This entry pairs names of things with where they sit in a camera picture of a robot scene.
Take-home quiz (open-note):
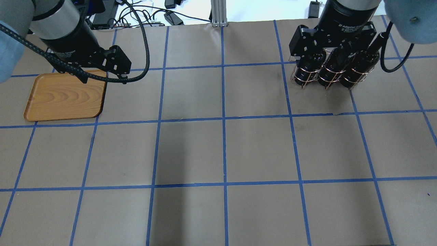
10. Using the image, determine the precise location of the black right cable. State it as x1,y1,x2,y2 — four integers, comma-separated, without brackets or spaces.
376,21,415,73

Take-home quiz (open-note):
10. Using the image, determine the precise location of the aluminium frame post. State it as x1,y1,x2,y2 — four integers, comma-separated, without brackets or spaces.
211,0,228,27

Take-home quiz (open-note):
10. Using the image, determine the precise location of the copper wire bottle basket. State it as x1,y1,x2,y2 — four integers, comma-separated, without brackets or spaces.
291,46,380,90

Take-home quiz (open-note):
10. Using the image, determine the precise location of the black braided left cable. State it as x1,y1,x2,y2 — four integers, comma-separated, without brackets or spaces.
0,0,151,84

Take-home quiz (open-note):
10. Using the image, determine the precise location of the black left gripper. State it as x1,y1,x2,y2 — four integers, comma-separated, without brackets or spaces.
41,21,132,79

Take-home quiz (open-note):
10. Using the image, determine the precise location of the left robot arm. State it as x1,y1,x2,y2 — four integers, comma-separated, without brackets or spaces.
1,0,131,84

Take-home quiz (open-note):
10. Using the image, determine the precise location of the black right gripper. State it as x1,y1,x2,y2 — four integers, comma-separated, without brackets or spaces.
289,0,379,61

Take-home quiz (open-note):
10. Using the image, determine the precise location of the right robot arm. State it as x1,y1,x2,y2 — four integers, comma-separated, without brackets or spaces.
289,0,437,57

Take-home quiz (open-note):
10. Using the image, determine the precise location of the black power adapter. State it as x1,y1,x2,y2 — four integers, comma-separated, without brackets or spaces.
164,12,184,26

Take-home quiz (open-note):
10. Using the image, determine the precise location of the wooden tray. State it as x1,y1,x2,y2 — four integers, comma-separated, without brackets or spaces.
23,73,107,122

